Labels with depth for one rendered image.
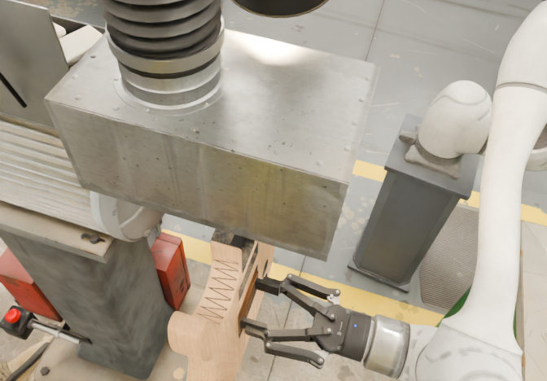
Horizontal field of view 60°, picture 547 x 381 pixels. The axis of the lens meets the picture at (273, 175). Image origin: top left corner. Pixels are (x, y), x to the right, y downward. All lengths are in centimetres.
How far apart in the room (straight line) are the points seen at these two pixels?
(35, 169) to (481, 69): 292
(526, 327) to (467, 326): 47
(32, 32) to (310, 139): 32
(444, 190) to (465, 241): 82
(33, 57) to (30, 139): 17
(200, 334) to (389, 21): 312
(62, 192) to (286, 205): 38
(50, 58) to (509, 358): 65
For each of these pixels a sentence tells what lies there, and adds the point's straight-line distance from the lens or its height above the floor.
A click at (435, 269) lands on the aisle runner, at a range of 223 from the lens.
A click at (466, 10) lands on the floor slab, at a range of 386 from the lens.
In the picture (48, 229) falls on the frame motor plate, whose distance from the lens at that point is 92.
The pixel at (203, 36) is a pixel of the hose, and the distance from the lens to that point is 43.
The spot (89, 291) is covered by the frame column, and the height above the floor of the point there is 87.
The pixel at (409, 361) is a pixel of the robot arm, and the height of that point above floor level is 111.
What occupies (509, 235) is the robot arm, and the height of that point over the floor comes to 129.
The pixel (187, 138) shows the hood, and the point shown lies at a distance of 44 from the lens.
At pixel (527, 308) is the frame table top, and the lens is 116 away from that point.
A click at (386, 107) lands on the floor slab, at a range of 282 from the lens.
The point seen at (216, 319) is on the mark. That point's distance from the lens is 68.
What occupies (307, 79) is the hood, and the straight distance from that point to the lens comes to 50.
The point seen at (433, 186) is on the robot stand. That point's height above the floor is 69.
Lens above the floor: 185
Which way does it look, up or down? 52 degrees down
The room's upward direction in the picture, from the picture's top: 5 degrees clockwise
